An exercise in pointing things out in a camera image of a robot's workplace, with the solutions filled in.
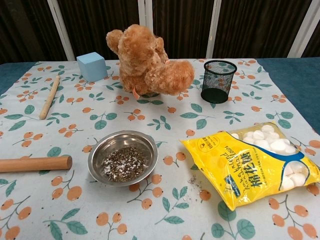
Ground small wooden cylinder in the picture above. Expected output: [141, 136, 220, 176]
[0, 155, 73, 174]

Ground stainless steel bowl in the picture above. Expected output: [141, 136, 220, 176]
[87, 130, 160, 187]

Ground thin wooden stick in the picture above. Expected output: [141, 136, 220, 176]
[39, 74, 61, 120]

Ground crushed dark seeds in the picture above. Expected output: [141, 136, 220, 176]
[101, 146, 150, 183]

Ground brown teddy bear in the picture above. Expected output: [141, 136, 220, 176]
[105, 23, 196, 101]

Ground black mesh pen holder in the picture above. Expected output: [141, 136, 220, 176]
[200, 59, 238, 104]

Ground yellow marshmallow bag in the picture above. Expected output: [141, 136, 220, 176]
[179, 121, 320, 212]

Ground light blue cube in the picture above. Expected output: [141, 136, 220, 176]
[76, 51, 109, 82]

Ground white partition frame post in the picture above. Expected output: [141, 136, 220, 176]
[46, 0, 76, 61]
[137, 0, 154, 30]
[287, 0, 320, 60]
[204, 0, 222, 60]

